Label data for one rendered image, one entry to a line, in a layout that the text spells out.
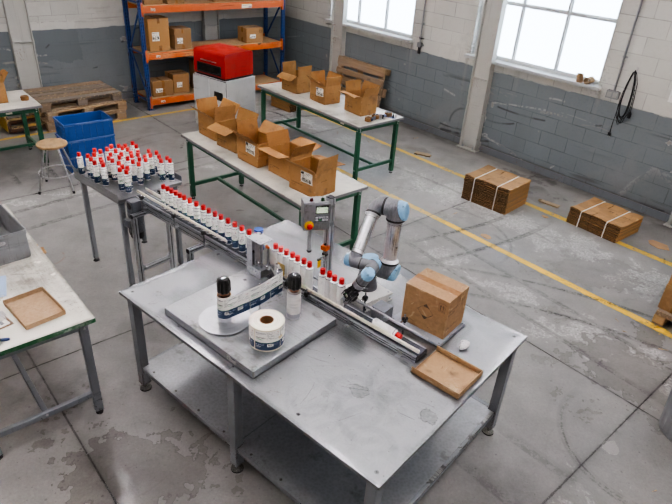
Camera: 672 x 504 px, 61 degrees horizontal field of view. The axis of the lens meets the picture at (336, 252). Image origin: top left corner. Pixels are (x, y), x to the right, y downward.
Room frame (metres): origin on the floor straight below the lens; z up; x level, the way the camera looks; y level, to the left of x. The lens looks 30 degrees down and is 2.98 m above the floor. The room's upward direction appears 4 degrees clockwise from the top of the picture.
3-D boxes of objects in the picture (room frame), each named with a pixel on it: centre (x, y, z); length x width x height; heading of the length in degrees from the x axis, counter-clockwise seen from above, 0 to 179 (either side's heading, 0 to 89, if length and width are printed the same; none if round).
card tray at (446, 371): (2.43, -0.66, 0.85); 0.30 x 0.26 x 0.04; 51
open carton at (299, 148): (5.22, 0.50, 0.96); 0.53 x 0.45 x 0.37; 135
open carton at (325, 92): (7.83, 0.33, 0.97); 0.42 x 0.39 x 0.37; 130
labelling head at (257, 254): (3.25, 0.50, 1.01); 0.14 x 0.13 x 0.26; 51
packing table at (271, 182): (5.58, 0.78, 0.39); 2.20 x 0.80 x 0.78; 43
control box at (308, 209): (3.19, 0.14, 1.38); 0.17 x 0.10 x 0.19; 106
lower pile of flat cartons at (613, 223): (6.13, -3.12, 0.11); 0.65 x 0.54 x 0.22; 40
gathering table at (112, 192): (4.63, 1.88, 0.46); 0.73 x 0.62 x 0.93; 51
